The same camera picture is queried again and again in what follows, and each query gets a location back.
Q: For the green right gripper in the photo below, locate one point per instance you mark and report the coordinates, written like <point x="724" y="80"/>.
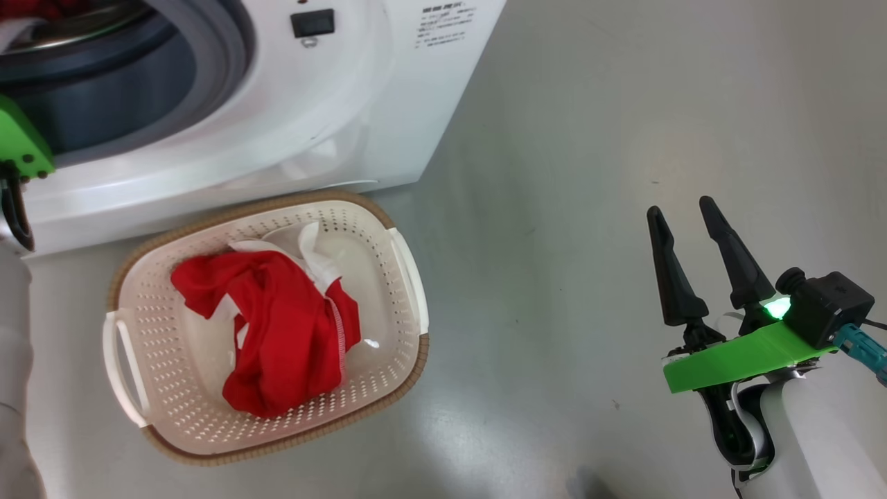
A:
<point x="734" y="360"/>

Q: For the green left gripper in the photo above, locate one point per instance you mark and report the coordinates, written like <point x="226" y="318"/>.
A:
<point x="21" y="149"/>

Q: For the red garment white trim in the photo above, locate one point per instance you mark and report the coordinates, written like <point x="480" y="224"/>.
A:
<point x="277" y="333"/>
<point x="41" y="8"/>

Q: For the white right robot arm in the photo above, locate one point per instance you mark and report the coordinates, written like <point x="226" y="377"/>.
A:
<point x="831" y="430"/>

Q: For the stainless steel washing machine drum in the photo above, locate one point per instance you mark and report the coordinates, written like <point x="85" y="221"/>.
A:
<point x="83" y="28"/>

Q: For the white front-load washing machine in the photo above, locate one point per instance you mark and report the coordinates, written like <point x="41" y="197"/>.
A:
<point x="312" y="104"/>

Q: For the cream basket brown rim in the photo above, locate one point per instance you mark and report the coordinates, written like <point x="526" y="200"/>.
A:
<point x="173" y="402"/>

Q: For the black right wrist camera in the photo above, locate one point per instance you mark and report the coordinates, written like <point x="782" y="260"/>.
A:
<point x="828" y="305"/>

